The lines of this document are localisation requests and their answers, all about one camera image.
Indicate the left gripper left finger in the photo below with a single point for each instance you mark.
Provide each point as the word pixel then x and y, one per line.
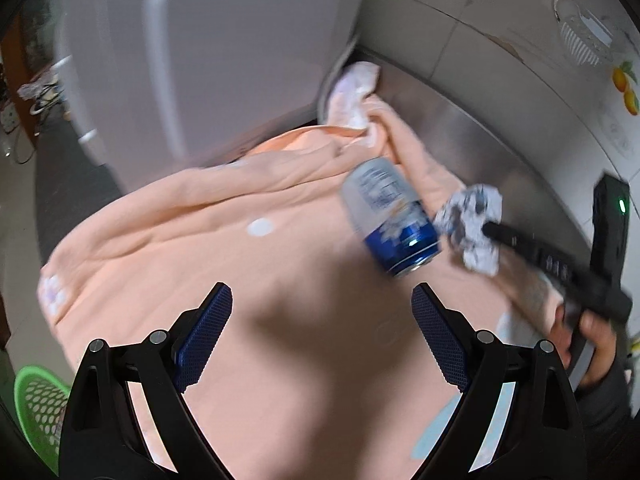
pixel 101 435

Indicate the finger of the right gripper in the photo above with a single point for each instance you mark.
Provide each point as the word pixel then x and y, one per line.
pixel 556 264

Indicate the peach towel cloth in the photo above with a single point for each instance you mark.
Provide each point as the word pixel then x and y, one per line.
pixel 321 371

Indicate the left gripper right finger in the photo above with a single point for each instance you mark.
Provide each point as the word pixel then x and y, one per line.
pixel 543 436

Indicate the person's right hand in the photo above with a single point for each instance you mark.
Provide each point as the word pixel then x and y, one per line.
pixel 598 332

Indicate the white wall soap holder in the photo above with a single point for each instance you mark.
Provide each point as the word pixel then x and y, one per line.
pixel 586 39

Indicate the white microwave oven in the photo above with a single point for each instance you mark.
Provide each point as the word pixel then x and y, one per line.
pixel 158 86

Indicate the blue beer can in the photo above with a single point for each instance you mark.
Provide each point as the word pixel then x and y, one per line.
pixel 389 216

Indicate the green perforated waste basket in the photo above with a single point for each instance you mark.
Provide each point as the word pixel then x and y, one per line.
pixel 40 399

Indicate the white paper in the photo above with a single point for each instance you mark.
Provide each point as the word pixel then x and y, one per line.
pixel 462 219

